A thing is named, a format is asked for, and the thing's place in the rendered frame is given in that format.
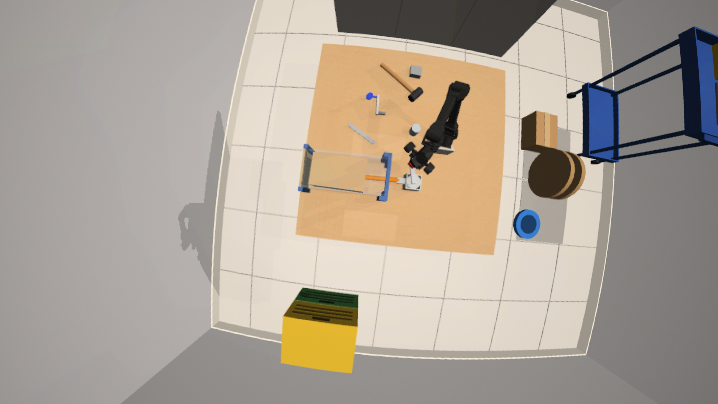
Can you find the grey flat bar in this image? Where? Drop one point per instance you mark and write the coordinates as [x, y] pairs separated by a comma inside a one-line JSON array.
[[361, 133]]

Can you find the black-headed mallet with wooden handle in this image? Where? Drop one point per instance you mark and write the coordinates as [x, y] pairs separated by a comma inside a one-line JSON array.
[[414, 93]]

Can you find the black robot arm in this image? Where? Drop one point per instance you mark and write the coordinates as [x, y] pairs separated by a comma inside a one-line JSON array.
[[442, 133]]

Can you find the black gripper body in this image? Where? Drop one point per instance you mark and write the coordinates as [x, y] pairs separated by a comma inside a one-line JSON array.
[[428, 167]]

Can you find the grey cylinder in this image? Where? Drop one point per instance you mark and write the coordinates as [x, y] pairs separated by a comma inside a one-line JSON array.
[[415, 129]]

